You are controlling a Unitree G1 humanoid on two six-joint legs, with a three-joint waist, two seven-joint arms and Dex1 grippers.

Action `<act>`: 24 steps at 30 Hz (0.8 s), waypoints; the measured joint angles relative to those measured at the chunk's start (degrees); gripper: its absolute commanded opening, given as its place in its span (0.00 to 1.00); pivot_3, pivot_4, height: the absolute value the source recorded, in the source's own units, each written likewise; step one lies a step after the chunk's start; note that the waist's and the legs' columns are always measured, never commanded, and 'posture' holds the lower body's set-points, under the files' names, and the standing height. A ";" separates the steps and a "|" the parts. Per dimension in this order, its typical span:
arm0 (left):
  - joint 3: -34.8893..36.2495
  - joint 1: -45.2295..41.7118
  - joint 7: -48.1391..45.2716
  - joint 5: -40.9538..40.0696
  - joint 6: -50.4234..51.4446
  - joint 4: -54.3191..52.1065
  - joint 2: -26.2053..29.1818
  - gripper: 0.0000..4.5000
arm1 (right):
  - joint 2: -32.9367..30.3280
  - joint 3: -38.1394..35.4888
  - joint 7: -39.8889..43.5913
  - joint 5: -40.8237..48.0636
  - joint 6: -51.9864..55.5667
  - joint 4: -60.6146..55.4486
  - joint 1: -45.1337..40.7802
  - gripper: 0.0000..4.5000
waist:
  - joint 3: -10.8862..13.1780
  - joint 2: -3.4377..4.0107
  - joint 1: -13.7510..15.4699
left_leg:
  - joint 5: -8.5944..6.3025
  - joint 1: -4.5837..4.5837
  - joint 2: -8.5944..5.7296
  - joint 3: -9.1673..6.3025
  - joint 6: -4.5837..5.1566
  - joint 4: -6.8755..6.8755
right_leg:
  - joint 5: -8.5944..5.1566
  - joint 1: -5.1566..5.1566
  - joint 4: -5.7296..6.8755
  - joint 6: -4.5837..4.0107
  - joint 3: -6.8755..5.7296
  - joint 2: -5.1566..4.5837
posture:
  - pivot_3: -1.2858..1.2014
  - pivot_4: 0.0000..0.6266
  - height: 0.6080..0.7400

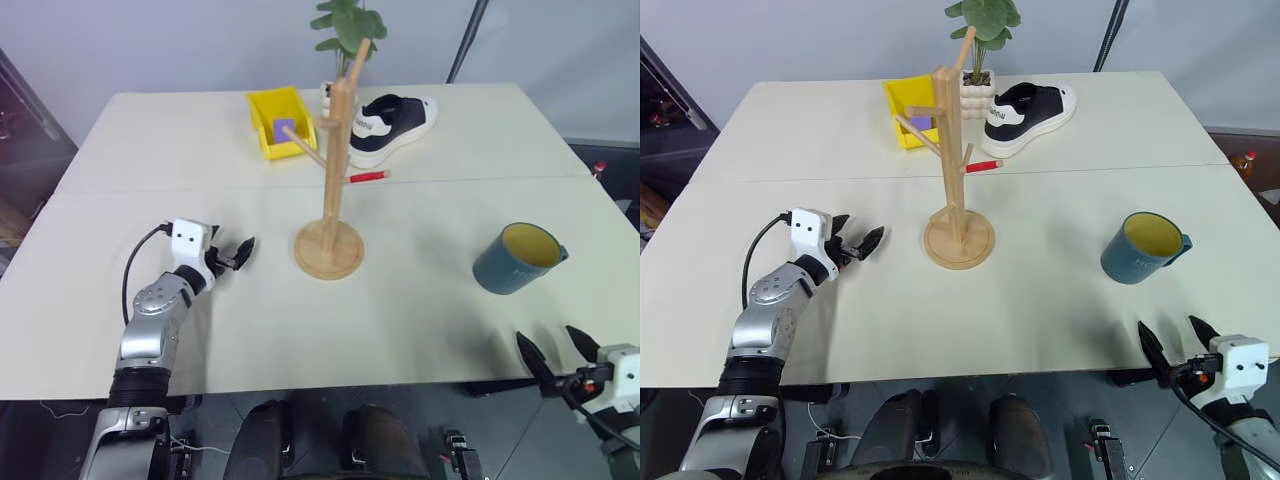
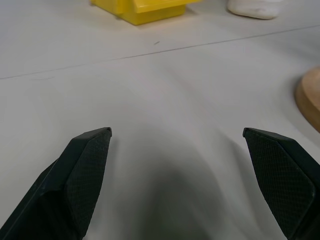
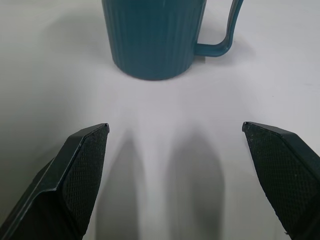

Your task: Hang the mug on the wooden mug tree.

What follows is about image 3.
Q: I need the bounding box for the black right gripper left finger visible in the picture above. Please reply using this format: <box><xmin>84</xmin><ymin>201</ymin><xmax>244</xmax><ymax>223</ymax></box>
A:
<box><xmin>0</xmin><ymin>122</ymin><xmax>111</xmax><ymax>240</ymax></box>

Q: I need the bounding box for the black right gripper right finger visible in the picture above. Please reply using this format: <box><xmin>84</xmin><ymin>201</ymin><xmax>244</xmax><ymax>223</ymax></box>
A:
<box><xmin>241</xmin><ymin>121</ymin><xmax>320</xmax><ymax>240</ymax></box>

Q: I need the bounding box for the teal ribbed mug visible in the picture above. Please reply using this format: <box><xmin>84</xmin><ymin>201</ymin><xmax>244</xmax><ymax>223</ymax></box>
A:
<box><xmin>101</xmin><ymin>0</ymin><xmax>245</xmax><ymax>81</ymax></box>

